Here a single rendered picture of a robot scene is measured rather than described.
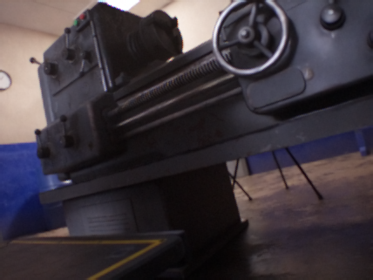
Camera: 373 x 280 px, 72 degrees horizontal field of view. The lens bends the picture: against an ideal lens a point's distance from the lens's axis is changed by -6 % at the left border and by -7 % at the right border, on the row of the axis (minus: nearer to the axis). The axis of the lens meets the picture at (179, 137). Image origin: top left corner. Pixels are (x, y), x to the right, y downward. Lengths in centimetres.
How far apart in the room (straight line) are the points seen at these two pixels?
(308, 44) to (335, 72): 9
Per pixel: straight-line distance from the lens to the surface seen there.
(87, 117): 122
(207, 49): 103
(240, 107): 97
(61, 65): 163
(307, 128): 73
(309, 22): 77
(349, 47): 74
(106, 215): 136
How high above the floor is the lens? 42
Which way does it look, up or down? 6 degrees up
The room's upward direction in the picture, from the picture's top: 14 degrees counter-clockwise
